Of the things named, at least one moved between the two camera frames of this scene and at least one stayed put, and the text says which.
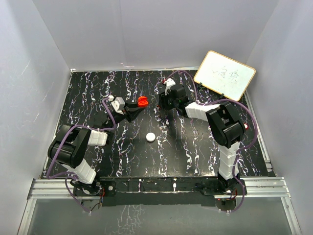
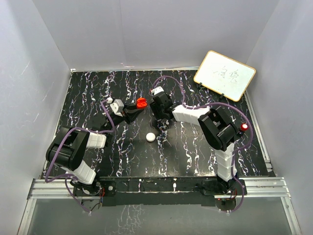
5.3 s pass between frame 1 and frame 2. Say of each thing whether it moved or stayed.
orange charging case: stayed
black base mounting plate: stayed
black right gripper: moved
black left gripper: stayed
